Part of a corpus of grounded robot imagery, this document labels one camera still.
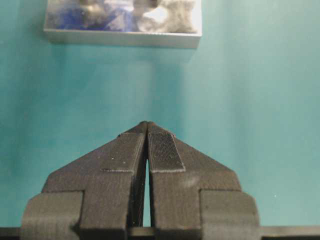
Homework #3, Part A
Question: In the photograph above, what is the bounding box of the grey metal base block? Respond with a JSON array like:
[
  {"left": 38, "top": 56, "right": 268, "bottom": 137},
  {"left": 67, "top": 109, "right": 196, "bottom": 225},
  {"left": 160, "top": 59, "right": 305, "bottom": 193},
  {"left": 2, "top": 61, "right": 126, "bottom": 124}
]
[{"left": 43, "top": 0, "right": 202, "bottom": 49}]

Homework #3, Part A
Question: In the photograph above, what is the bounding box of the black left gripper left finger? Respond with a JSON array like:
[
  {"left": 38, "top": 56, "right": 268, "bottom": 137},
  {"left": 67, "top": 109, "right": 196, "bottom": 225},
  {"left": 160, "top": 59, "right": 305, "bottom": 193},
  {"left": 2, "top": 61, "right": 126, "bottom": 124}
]
[{"left": 20, "top": 122, "right": 147, "bottom": 240}]

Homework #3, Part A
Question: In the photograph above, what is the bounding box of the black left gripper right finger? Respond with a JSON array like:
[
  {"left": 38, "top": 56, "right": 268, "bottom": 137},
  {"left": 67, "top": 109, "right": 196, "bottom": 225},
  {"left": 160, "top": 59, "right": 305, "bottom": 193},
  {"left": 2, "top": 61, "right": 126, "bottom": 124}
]
[{"left": 147, "top": 122, "right": 261, "bottom": 240}]

